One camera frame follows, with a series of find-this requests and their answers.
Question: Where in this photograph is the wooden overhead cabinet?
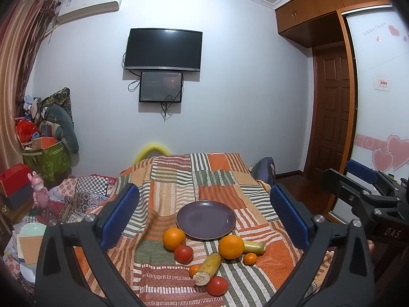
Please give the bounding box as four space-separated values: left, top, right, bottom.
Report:
276 0 383 48

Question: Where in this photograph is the orange notebook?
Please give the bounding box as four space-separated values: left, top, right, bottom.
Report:
17 235 42 265

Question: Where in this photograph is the red box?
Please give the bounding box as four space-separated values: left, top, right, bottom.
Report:
1 163 32 211

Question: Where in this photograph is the sugarcane piece front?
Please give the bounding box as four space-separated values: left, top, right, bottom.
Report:
193 252 222 286

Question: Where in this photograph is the large wall television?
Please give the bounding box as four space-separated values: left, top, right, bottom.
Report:
123 28 203 72

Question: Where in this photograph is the small wall monitor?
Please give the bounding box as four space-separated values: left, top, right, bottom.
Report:
139 71 183 103

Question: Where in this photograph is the purple round plate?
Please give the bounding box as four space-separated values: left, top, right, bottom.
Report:
176 200 236 240

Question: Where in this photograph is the red plastic bag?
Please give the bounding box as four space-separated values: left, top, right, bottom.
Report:
16 119 38 143

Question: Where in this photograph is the white air conditioner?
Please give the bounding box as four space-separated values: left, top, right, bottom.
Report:
57 0 122 24

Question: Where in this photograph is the pink toy figure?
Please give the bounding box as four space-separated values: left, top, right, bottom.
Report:
27 171 49 212

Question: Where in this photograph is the large orange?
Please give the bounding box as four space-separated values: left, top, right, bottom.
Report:
162 227 186 251
218 235 245 260

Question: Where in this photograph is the white sliding wardrobe door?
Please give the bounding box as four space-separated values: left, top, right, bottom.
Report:
341 6 408 182

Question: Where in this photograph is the checkered patchwork quilt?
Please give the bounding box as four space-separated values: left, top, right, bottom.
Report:
24 175 117 224

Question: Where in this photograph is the red tomato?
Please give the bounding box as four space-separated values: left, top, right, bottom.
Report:
173 244 194 264
206 276 229 297

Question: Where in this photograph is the striped red curtain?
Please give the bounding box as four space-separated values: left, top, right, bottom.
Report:
1 0 59 171

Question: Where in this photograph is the sugarcane piece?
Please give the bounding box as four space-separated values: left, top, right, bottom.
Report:
193 252 222 286
243 240 266 256

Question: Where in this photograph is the sugarcane piece back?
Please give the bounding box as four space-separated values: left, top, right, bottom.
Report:
243 240 266 256

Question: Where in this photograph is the yellow foam tube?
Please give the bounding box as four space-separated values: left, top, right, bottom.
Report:
132 144 171 165

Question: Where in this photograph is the striped patchwork bed cover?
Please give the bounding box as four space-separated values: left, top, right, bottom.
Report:
73 152 335 307

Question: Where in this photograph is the small tangerine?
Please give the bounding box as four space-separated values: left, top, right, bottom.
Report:
243 252 258 265
189 264 200 278

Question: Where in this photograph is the green storage box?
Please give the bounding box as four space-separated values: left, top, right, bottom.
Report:
22 141 71 182

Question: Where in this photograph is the grey plush toy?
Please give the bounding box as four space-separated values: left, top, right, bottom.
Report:
42 104 79 154

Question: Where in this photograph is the blue backpack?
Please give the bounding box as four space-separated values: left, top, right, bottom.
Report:
250 157 276 187

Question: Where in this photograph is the brown wooden door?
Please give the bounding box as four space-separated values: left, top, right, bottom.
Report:
305 45 349 182

